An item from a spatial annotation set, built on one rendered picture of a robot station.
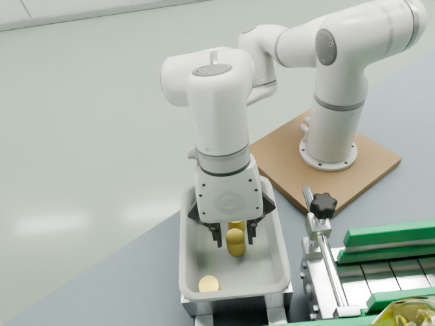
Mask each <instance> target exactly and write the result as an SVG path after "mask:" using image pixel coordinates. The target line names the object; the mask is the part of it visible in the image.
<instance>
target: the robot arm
mask: <svg viewBox="0 0 435 326"><path fill-rule="evenodd" d="M426 26H427V11H426V9H425V7H424V6H423V4H422V2H421V1H420V0H375V1H370V2H367V3H363V4H360V5H356V6H353V7H350V8H346V9H344V10H340V11H338V12H334V13H331V14H328V15H325V16H321V17H318V18H316V19H314V20H312V21H310V22H307V23H305V24H303V25H300V26H297V27H293V28H287V27H283V26H280V25H270V24H268V25H257V26H253V27H249V28H247V29H245V30H244V31H243V32H242V33H241V34H240V36H239V38H238V42H237V49H232V48H230V47H216V48H212V49H206V50H202V51H199V52H193V53H190V54H183V55H179V56H171V57H168V58H166V60H165V61H164V63H163V64H162V68H161V75H160V81H161V90H162V92H163V94H164V97H165V98H166V99H167V101H168V102H169V103H170V104H172V105H174V106H176V107H187V106H189V110H190V116H191V120H192V127H193V130H194V137H195V145H196V146H195V149H191V150H188V151H187V154H188V159H192V158H193V159H196V160H197V162H196V165H195V173H194V179H195V194H196V200H195V201H194V203H193V204H192V205H191V207H190V208H189V209H188V217H189V218H191V219H193V220H195V221H199V223H201V224H202V225H204V226H206V227H208V228H209V230H210V231H211V232H212V237H213V241H217V246H218V248H221V247H222V234H221V226H220V223H225V222H233V221H246V222H247V235H248V240H249V245H253V243H252V238H253V237H256V227H257V224H258V223H259V222H260V221H261V220H262V219H263V218H264V217H265V215H267V214H269V213H271V212H272V211H273V210H275V209H276V206H275V203H274V201H273V200H272V199H270V198H269V197H268V196H267V195H266V194H264V192H263V191H262V188H261V182H260V175H259V171H258V167H257V164H256V161H255V159H254V156H253V155H252V154H251V153H250V148H249V131H248V121H247V107H248V106H250V105H252V104H254V103H256V102H259V101H260V100H263V99H265V98H268V97H270V96H272V95H273V94H274V93H275V92H276V91H277V88H278V84H277V79H276V74H275V69H274V61H273V59H274V60H275V61H276V62H277V63H278V64H279V65H281V66H283V67H285V68H301V67H307V68H317V69H316V80H315V89H314V95H313V103H312V108H311V117H308V116H307V117H305V118H304V123H305V124H306V125H307V126H309V128H307V127H306V126H305V125H303V124H300V126H299V129H301V130H302V131H303V132H305V135H304V138H303V139H302V140H301V142H300V145H299V153H300V156H301V158H302V159H303V161H304V162H305V163H306V164H308V165H310V166H311V167H312V168H315V169H319V170H321V171H341V170H344V169H346V168H348V167H350V166H351V165H352V164H353V163H354V162H355V159H356V157H357V147H356V145H355V143H354V142H353V140H354V137H355V134H356V130H357V127H358V124H359V120H360V117H361V114H362V111H363V107H364V103H365V101H366V97H367V94H368V80H367V78H366V76H365V75H364V69H365V68H366V66H368V65H369V64H371V63H374V62H377V61H379V60H382V59H385V58H388V57H390V56H393V55H396V54H399V53H401V52H404V51H406V50H408V49H409V48H411V47H412V46H414V45H415V44H416V43H417V42H418V41H419V39H420V38H421V36H422V35H423V33H424V31H425V29H426Z"/></svg>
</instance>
